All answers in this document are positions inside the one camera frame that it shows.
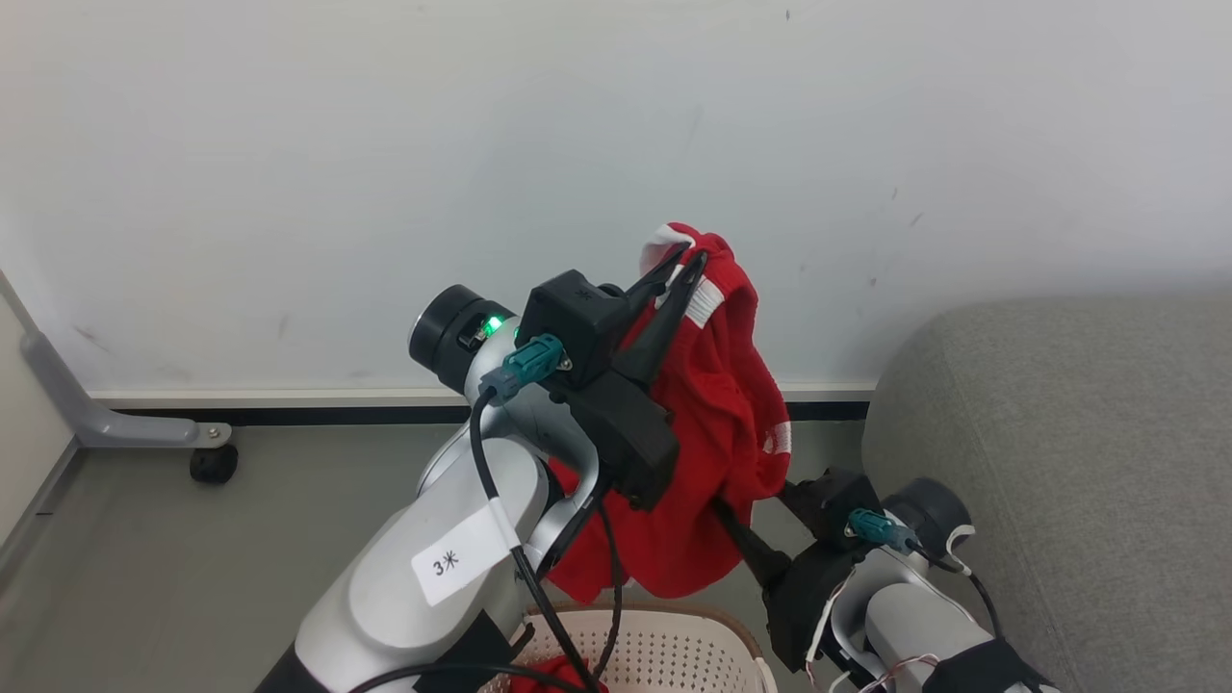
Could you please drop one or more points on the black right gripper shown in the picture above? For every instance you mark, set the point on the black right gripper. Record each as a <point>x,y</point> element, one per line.
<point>808,597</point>

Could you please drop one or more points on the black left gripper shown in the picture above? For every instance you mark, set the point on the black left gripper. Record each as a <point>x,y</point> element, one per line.
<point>626,433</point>

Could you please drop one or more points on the red garment with white trim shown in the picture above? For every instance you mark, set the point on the red garment with white trim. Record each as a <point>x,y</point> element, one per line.
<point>717,414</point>

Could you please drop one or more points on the white and red striped garment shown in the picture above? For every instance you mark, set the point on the white and red striped garment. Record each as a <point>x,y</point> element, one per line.
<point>549,679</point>

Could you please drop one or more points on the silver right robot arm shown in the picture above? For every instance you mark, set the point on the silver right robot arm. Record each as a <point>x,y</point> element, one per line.
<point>914,626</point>

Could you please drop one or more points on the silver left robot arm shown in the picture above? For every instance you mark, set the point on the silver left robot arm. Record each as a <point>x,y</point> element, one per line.
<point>404,597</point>

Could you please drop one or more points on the cream perforated laundry basket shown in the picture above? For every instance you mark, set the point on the cream perforated laundry basket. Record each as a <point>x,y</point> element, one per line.
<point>674,654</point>

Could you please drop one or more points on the white paper label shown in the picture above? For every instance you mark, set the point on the white paper label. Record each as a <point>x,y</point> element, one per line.
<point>457,558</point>

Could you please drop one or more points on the grey fabric sofa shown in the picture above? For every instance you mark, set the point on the grey fabric sofa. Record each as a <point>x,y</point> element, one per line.
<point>1078,481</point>

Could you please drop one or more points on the white and black baseboard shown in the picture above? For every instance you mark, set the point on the white and black baseboard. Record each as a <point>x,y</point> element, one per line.
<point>337,404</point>

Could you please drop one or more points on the black caster wheel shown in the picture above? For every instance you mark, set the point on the black caster wheel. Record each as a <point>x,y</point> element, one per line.
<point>213,464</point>

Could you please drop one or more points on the grey metal stand leg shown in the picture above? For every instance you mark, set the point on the grey metal stand leg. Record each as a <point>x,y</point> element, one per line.
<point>96,423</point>

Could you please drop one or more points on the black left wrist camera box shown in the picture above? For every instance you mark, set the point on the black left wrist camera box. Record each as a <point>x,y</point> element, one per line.
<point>568,318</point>

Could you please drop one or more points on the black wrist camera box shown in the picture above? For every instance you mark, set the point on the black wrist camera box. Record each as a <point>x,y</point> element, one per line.
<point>568,318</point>
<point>828,496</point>

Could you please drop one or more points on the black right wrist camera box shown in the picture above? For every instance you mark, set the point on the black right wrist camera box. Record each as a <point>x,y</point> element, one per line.
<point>828,496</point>

